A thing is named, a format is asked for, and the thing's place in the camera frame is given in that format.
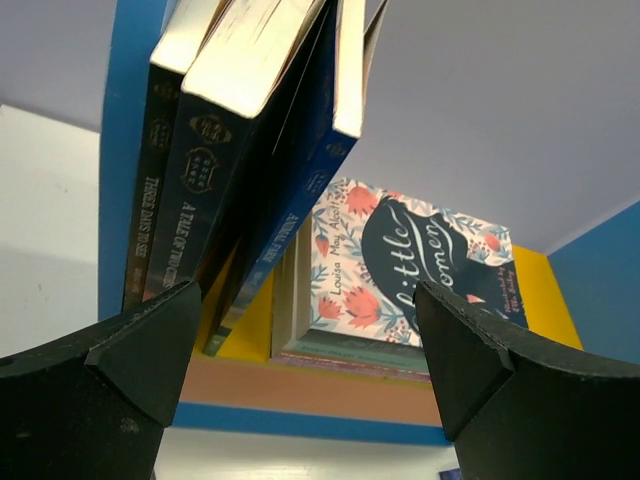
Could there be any Little Women book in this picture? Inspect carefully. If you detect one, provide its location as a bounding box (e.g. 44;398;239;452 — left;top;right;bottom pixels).
300;178;527;347

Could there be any sunset cover book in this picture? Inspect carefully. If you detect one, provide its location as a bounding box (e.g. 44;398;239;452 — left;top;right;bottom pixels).
438;468;463;480

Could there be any A Tale of Two Cities book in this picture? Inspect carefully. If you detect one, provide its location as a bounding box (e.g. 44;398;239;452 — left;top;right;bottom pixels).
142;1;324;300

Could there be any Animal Farm book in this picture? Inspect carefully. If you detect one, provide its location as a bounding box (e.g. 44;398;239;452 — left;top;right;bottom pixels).
202;1;388;356

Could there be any Three Days to See book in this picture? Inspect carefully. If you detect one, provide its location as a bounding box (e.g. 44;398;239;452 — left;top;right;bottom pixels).
122;0;228;310

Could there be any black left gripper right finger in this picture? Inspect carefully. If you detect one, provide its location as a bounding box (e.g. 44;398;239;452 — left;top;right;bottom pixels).
414;281;639;479

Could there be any blue and yellow bookshelf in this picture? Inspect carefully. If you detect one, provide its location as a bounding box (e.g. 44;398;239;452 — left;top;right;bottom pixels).
98;1;639;445

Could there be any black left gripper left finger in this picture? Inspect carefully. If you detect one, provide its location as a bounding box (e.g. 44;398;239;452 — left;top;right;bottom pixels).
1;282;202;479

